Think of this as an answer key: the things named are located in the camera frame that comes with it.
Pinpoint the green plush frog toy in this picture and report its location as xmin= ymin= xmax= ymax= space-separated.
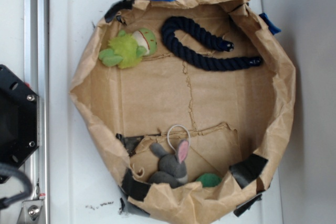
xmin=98 ymin=28 xmax=157 ymax=69

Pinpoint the brown paper bin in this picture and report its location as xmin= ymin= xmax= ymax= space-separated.
xmin=70 ymin=0 xmax=296 ymax=223

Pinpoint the grey plush bunny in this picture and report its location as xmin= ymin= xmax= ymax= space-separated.
xmin=148 ymin=124 xmax=191 ymax=188

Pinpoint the green felt ball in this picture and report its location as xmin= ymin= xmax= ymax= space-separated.
xmin=195 ymin=173 xmax=222 ymax=188

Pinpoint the blue tape piece right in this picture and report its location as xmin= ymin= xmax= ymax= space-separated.
xmin=259 ymin=13 xmax=281 ymax=35

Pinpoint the dark navy rope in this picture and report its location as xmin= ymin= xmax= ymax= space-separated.
xmin=161 ymin=16 xmax=263 ymax=72

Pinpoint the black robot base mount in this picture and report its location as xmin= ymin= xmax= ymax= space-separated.
xmin=1 ymin=65 xmax=38 ymax=169

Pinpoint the aluminium rail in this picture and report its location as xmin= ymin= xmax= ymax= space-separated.
xmin=24 ymin=0 xmax=50 ymax=223

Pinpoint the metal corner bracket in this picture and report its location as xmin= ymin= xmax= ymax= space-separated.
xmin=16 ymin=199 xmax=44 ymax=224

